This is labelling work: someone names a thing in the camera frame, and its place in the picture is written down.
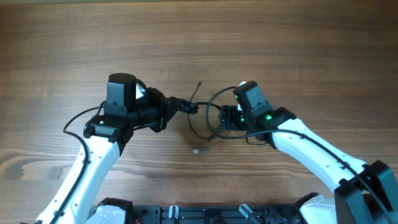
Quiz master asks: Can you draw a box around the thin black usb cable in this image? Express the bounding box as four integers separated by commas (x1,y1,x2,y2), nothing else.
187,101,222,155

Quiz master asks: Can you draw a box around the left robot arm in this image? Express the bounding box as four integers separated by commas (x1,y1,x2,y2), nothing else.
36,73,198,223

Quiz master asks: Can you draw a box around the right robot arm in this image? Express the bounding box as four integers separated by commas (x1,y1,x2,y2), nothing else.
220,81,397,223

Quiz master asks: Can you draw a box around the left camera black cable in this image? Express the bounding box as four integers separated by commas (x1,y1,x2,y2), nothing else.
49,101,108,224

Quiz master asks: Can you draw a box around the camera black cable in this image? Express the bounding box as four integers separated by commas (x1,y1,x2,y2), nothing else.
205,86,388,224
49,101,108,224

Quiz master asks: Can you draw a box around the right camera black cable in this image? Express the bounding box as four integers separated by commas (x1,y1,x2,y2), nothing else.
205,86,388,224

